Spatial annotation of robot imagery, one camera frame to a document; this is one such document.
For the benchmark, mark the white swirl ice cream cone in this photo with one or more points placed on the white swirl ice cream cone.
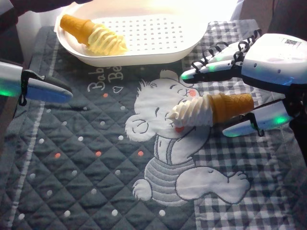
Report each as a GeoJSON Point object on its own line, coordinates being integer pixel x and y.
{"type": "Point", "coordinates": [227, 107]}

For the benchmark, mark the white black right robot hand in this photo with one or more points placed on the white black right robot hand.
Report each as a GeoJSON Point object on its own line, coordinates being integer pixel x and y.
{"type": "Point", "coordinates": [271, 60]}

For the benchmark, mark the yellow swirl ice cream cone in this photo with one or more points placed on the yellow swirl ice cream cone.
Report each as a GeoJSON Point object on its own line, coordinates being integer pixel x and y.
{"type": "Point", "coordinates": [79, 27]}

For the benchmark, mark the white perforated plastic tray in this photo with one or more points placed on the white perforated plastic tray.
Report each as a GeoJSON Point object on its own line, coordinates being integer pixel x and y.
{"type": "Point", "coordinates": [153, 36]}

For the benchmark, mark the grey bear print quilt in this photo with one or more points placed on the grey bear print quilt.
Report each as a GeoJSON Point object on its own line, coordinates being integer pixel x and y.
{"type": "Point", "coordinates": [96, 167]}

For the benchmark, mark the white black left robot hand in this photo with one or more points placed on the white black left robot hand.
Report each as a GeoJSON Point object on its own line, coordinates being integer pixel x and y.
{"type": "Point", "coordinates": [43, 89]}

